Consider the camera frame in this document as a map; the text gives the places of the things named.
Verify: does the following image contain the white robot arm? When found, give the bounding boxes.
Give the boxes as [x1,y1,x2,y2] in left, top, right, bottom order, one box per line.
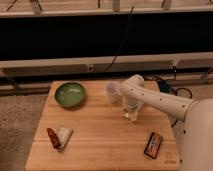
[120,74,213,171]

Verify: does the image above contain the black orange candy box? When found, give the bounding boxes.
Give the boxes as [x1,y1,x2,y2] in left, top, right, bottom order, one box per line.
[144,132,163,159]

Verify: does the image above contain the wooden cutting board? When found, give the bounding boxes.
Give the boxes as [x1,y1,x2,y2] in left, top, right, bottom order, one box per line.
[25,81,180,171]

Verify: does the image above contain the green ceramic bowl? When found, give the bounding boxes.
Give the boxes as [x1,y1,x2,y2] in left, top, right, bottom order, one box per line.
[55,82,86,107]

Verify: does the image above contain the white wrapped snack packet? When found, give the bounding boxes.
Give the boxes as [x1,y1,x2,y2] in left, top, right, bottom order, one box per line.
[57,127,73,149]

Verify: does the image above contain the brown snack bar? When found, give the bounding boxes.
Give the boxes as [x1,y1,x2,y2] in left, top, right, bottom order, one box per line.
[47,128,60,149]

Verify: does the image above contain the black hanging cable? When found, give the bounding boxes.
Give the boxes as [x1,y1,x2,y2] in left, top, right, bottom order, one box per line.
[102,5,135,74]

